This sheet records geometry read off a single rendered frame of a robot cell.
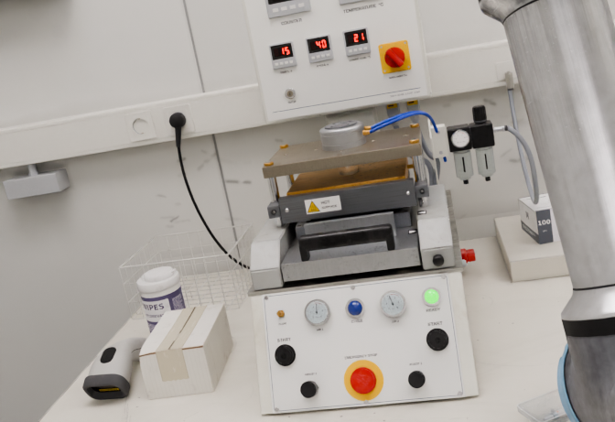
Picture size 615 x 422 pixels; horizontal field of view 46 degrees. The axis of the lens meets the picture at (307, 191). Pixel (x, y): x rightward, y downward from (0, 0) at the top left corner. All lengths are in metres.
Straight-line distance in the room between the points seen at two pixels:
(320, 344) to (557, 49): 0.69
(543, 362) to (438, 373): 0.18
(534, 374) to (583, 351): 0.58
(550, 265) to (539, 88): 0.94
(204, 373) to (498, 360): 0.49
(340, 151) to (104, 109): 0.83
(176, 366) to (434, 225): 0.50
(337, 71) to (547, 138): 0.83
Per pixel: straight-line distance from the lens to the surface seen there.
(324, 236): 1.14
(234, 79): 1.79
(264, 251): 1.19
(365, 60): 1.40
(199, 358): 1.28
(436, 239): 1.14
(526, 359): 1.24
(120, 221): 1.97
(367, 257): 1.14
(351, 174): 1.29
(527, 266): 1.53
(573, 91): 0.61
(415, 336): 1.14
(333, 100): 1.41
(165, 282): 1.48
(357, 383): 1.15
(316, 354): 1.16
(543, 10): 0.63
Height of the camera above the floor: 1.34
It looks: 13 degrees down
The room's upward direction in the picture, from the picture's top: 11 degrees counter-clockwise
